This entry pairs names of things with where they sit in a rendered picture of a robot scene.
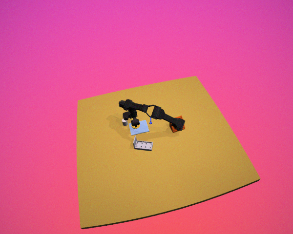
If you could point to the grey dish rack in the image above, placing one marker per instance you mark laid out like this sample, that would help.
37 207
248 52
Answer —
142 145

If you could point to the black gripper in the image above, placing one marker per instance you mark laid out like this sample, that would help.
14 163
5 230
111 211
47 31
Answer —
135 121

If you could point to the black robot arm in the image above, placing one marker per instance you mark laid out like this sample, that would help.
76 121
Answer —
157 113

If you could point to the light blue mat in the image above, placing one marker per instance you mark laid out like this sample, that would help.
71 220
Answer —
142 129

